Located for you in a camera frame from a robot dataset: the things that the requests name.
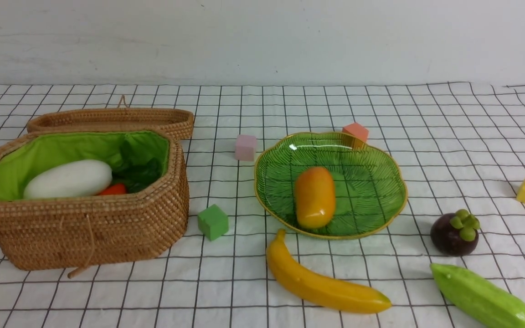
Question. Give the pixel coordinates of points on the green glass leaf plate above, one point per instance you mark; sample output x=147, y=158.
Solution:
x=368, y=185

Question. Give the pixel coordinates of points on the red toy vegetable in basket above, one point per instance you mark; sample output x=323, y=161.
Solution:
x=116, y=189

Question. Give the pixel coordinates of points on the pink foam cube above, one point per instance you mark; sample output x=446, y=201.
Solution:
x=245, y=147

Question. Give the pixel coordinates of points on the woven wicker basket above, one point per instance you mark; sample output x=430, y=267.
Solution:
x=80, y=232

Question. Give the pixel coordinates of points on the yellow toy banana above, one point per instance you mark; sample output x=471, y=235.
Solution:
x=318, y=289

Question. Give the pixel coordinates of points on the green toy cucumber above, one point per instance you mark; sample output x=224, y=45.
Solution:
x=479, y=298

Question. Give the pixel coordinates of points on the green foam cube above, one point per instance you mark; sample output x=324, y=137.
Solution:
x=213, y=222

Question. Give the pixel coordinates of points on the checkered white tablecloth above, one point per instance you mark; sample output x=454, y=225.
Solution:
x=459, y=145

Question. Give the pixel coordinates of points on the orange yellow toy mango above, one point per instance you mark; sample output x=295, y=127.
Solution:
x=314, y=198

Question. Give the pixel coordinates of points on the orange foam cube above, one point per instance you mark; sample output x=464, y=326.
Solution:
x=357, y=130

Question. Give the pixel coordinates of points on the woven wicker basket lid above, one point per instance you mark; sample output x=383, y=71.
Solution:
x=177, y=123

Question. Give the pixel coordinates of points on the white toy radish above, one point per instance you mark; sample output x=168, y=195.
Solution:
x=88, y=177

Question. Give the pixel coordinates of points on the purple toy mangosteen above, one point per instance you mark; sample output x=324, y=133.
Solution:
x=456, y=234

